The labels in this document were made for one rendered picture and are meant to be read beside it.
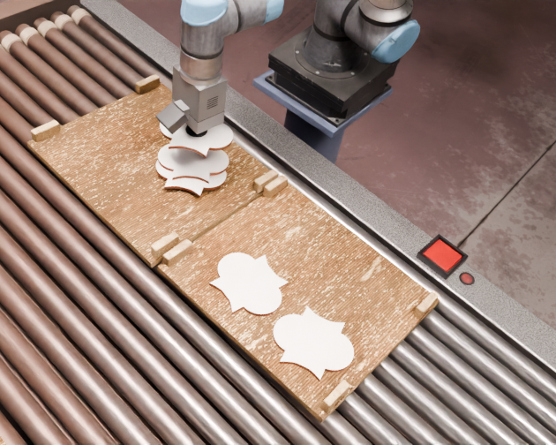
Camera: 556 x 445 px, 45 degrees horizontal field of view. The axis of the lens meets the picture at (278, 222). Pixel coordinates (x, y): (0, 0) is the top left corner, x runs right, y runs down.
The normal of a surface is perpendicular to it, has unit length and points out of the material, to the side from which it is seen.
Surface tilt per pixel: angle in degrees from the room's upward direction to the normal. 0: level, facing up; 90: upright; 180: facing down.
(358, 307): 0
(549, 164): 0
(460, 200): 0
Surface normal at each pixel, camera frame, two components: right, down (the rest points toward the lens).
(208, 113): 0.64, 0.64
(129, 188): 0.14, -0.65
